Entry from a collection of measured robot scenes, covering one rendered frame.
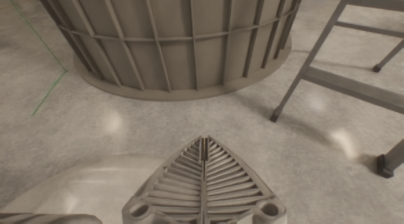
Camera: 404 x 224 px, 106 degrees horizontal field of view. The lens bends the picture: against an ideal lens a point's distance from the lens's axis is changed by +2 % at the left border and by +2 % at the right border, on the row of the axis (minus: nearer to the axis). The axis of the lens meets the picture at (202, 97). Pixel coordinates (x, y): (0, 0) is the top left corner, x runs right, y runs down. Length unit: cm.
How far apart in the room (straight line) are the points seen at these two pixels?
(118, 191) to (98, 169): 8
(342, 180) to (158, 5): 114
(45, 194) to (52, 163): 59
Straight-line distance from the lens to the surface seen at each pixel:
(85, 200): 56
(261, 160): 86
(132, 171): 46
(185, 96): 104
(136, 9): 89
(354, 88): 91
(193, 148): 16
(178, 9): 84
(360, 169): 107
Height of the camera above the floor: 76
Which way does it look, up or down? 46 degrees down
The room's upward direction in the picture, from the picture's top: 3 degrees counter-clockwise
